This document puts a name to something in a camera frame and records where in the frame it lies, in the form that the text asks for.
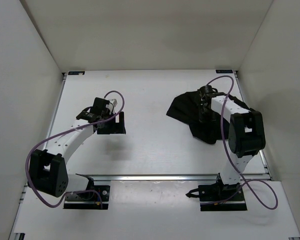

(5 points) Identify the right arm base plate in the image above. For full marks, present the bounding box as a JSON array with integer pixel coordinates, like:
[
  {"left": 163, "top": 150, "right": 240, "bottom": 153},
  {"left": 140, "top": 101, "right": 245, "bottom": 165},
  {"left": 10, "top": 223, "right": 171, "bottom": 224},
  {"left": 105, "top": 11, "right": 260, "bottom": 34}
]
[{"left": 185, "top": 183, "right": 248, "bottom": 212}]

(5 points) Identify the blue corner label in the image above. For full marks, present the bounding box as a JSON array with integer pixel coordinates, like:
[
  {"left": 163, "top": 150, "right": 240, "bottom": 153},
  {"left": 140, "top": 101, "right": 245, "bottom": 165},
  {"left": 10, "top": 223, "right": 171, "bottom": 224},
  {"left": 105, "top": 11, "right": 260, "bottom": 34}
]
[
  {"left": 215, "top": 69, "right": 233, "bottom": 74},
  {"left": 67, "top": 71, "right": 85, "bottom": 76}
]

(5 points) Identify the black pleated skirt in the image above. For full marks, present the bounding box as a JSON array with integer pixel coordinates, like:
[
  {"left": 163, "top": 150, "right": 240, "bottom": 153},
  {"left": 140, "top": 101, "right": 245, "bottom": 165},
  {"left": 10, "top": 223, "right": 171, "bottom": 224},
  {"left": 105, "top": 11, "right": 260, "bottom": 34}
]
[{"left": 166, "top": 87, "right": 222, "bottom": 145}]

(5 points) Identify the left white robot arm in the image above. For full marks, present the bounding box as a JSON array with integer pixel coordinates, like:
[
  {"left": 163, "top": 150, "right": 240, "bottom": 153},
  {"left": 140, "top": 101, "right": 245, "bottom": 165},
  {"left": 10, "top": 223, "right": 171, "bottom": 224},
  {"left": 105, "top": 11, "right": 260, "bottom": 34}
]
[{"left": 28, "top": 97, "right": 126, "bottom": 199}]

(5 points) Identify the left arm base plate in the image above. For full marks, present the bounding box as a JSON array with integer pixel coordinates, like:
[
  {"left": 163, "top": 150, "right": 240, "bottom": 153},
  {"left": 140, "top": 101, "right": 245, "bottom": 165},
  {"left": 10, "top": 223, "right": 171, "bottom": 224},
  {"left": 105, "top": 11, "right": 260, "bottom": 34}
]
[{"left": 63, "top": 185, "right": 111, "bottom": 210}]

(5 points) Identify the right blue corner label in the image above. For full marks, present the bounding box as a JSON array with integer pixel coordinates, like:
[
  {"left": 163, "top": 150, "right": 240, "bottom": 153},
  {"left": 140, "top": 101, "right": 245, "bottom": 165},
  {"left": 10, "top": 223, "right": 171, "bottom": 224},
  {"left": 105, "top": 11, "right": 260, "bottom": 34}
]
[{"left": 215, "top": 69, "right": 233, "bottom": 74}]

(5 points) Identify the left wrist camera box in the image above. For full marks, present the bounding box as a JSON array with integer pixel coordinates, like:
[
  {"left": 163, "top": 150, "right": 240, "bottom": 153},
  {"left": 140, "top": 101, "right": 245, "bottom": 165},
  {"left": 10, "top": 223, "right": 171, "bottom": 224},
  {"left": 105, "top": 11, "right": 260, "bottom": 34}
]
[{"left": 107, "top": 98, "right": 118, "bottom": 112}]

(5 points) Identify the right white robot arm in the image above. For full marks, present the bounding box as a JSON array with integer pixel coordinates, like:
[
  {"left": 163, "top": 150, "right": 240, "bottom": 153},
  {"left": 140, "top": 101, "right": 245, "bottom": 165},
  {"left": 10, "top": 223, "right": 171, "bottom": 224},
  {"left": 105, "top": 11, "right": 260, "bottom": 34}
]
[{"left": 198, "top": 85, "right": 266, "bottom": 200}]

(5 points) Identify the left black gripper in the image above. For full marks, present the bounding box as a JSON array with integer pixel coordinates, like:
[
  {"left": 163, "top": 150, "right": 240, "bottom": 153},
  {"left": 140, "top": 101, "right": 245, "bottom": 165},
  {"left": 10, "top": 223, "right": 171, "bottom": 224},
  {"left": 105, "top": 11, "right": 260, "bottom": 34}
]
[{"left": 97, "top": 110, "right": 126, "bottom": 134}]

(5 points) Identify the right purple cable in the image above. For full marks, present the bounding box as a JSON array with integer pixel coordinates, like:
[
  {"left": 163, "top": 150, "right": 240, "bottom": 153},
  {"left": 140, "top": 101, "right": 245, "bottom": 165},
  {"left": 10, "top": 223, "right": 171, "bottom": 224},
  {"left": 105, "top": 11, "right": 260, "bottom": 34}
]
[{"left": 199, "top": 76, "right": 279, "bottom": 210}]

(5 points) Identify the left blue corner label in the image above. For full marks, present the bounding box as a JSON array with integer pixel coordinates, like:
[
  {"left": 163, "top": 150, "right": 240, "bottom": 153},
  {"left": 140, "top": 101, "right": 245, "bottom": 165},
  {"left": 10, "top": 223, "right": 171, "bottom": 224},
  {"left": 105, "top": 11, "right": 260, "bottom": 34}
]
[{"left": 67, "top": 71, "right": 85, "bottom": 76}]

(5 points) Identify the aluminium table front rail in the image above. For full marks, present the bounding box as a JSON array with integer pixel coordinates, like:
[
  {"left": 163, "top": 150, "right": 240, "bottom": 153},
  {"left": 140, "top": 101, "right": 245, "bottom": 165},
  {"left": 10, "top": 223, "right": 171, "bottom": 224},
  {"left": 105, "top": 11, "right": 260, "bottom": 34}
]
[{"left": 89, "top": 174, "right": 217, "bottom": 181}]

